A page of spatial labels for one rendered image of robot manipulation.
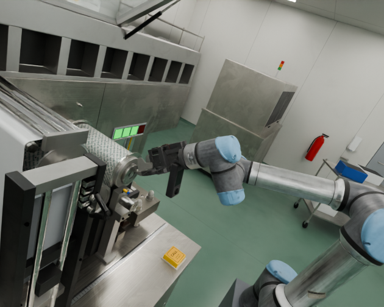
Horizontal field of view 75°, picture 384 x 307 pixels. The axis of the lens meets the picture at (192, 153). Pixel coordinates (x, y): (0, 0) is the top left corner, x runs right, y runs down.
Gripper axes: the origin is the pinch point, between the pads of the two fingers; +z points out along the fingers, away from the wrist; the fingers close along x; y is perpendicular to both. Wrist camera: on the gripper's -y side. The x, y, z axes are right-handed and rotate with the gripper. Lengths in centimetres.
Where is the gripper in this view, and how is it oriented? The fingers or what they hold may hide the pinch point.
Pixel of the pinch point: (140, 173)
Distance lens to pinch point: 86.8
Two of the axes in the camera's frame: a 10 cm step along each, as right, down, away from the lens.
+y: -2.6, -9.6, -0.9
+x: -4.6, 2.1, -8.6
